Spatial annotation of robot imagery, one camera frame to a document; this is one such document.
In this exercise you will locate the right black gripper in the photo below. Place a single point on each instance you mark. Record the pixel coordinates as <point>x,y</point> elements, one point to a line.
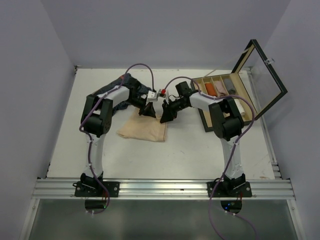
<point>168,114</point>

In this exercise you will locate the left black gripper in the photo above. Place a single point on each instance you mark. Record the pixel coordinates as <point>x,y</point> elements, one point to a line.
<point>147,109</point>

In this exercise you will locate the beige underwear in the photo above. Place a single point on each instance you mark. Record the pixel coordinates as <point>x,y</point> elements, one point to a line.
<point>144,128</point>

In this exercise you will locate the white pink-trimmed underwear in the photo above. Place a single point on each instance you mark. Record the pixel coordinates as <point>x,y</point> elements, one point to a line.
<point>240,107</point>

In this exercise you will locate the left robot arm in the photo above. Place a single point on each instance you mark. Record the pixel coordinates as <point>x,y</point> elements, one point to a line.
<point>96,121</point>

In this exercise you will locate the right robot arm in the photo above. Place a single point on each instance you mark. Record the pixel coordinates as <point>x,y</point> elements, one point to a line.
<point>227,124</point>

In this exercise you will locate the rolled orange underwear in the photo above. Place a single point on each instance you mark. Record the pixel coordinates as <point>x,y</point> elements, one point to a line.
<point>210,89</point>

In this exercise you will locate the rolled pink underwear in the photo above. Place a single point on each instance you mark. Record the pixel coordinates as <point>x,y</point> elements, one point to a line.
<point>220,88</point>

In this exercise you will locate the rolled grey underwear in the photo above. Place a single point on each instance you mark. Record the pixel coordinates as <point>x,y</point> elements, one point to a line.
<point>229,86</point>

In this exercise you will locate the blue striped boxer shorts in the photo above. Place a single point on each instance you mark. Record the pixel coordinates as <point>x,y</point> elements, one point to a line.
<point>141,90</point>

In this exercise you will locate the black wooden compartment box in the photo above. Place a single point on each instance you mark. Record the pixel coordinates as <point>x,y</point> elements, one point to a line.
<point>254,78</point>

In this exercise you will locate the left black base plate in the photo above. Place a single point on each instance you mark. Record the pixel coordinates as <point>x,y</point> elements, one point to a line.
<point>113,190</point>

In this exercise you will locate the aluminium mounting rail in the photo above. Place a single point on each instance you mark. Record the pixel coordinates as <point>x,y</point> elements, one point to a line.
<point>147,189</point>

